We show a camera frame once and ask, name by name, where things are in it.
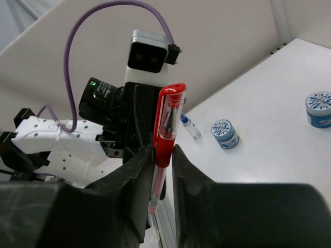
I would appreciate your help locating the aluminium frame rail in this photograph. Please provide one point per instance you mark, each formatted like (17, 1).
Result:
(163, 223)

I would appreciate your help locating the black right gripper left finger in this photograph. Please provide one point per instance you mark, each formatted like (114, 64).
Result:
(111, 212)

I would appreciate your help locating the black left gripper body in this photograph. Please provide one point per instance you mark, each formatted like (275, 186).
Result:
(101, 104)

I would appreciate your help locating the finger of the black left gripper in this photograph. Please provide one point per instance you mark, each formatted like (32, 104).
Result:
(140, 111)

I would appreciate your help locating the red ballpoint pen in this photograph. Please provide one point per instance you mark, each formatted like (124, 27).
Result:
(169, 108)

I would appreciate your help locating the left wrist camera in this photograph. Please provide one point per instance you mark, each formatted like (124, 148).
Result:
(149, 58)

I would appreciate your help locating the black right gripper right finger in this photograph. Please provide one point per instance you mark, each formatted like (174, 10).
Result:
(211, 214)

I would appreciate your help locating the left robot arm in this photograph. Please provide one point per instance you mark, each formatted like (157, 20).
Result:
(39, 147)

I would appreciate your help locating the small glue bottle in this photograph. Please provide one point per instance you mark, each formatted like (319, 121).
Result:
(190, 127)

